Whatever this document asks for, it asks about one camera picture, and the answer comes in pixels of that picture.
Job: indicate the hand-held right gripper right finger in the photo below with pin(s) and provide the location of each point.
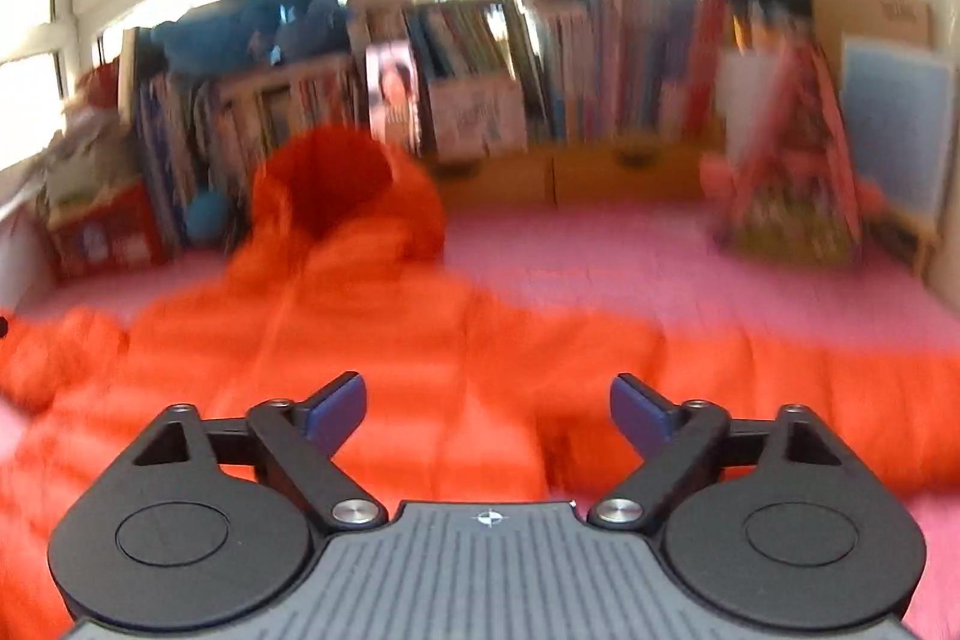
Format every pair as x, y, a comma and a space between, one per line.
637, 411

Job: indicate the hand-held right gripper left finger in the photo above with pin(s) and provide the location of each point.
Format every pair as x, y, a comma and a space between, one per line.
337, 411

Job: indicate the orange puffer jacket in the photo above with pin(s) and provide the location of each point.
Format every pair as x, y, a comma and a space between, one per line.
337, 310

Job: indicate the blue plush ball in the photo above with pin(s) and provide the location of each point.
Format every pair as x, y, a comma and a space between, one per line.
206, 220

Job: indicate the wooden drawer organizer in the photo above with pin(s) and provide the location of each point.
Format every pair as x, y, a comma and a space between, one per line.
600, 175

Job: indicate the pink toy dollhouse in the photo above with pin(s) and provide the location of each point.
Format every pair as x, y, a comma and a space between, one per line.
795, 175

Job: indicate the red plastic crate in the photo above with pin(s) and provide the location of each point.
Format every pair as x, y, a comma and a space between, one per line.
105, 235

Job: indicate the row of picture books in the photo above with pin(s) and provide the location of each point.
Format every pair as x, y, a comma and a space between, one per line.
262, 115

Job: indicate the black smartphone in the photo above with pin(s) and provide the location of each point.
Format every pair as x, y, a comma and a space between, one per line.
394, 93

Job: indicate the white pencil print box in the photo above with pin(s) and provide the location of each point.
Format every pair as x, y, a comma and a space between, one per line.
476, 119

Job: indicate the row of pastel spine books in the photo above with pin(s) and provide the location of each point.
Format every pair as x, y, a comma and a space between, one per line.
630, 55

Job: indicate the blue board on wooden easel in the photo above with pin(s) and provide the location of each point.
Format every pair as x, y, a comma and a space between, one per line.
892, 115

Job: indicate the row of slim green books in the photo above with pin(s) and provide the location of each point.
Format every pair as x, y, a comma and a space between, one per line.
472, 40

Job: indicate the blue cat plush toy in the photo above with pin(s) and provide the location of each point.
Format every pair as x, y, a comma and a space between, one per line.
217, 33

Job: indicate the brown cardboard box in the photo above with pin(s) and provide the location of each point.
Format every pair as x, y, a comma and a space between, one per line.
870, 18

